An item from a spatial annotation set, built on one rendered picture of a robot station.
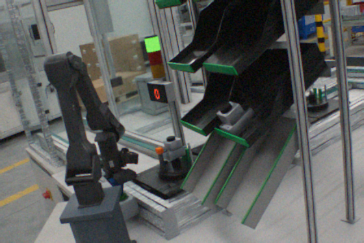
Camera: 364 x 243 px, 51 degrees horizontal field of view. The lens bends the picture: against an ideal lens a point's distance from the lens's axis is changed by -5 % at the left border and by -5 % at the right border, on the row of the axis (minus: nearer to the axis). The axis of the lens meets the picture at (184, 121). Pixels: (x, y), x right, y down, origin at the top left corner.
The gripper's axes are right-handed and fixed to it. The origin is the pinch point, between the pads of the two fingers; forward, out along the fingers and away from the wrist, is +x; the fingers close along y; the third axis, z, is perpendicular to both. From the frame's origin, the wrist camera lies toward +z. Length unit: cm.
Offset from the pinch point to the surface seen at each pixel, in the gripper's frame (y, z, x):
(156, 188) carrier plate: -6.5, 9.6, 3.7
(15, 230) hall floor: 217, -20, 102
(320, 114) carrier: -12, 87, 4
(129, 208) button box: -3.7, -0.3, 7.3
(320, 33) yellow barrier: 368, 615, 62
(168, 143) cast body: -3.0, 19.3, -7.6
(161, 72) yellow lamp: 14.9, 32.9, -27.0
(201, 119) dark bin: -26.8, 17.1, -20.0
